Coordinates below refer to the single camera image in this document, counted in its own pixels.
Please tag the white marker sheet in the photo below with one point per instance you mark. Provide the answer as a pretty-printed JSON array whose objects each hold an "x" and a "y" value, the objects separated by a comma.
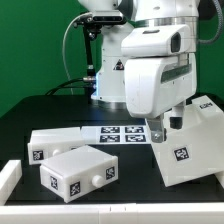
[{"x": 112, "y": 135}]

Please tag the black camera stand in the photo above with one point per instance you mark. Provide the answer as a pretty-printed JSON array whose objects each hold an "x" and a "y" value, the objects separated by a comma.
[{"x": 89, "y": 50}]

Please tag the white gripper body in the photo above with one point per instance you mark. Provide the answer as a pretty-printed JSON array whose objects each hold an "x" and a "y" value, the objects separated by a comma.
[{"x": 155, "y": 85}]

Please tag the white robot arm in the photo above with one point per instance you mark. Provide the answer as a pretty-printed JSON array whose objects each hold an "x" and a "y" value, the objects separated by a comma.
[{"x": 148, "y": 57}]

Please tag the white front fence rail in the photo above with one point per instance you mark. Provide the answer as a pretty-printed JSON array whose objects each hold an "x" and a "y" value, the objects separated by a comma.
[{"x": 175, "y": 213}]

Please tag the white fence rail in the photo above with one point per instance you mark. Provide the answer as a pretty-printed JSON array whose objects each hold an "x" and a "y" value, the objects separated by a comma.
[
  {"x": 9, "y": 177},
  {"x": 220, "y": 177},
  {"x": 175, "y": 213}
]

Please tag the white left fence rail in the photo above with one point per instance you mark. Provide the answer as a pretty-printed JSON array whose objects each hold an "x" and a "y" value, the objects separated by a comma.
[{"x": 9, "y": 177}]

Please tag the white right fence rail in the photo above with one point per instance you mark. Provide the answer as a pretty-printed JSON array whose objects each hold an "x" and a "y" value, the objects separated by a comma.
[{"x": 220, "y": 177}]

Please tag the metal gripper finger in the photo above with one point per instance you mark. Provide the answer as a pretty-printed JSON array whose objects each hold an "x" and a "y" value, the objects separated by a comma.
[
  {"x": 157, "y": 130},
  {"x": 176, "y": 117}
]

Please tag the background camera on stand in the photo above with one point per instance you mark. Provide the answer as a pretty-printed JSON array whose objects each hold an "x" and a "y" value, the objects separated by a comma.
[{"x": 113, "y": 17}]

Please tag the white drawer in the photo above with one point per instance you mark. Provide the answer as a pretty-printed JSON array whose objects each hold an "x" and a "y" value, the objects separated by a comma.
[
  {"x": 73, "y": 174},
  {"x": 51, "y": 142}
]

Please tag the white drawer cabinet box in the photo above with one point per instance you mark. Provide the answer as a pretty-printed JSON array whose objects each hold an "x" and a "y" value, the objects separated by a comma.
[{"x": 197, "y": 149}]

